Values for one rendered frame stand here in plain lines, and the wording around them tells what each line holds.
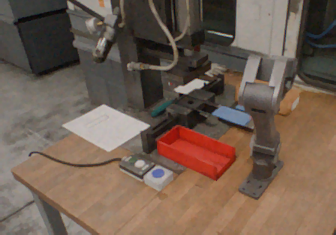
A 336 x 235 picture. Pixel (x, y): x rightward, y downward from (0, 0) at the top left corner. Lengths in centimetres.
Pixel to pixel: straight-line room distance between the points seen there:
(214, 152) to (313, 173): 34
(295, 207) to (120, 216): 50
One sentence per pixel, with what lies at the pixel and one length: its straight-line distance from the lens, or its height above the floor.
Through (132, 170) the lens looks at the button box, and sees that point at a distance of 107.
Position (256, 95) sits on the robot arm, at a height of 126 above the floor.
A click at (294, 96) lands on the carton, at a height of 94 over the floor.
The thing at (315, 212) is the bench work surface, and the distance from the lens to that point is 100.
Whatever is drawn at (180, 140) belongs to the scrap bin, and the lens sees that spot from 121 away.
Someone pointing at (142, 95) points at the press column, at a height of 97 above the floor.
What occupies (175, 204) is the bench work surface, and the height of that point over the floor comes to 90.
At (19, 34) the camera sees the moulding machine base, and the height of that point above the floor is 55.
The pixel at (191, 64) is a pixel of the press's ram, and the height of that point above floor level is 117.
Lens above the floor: 162
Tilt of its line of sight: 32 degrees down
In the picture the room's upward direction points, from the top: 2 degrees counter-clockwise
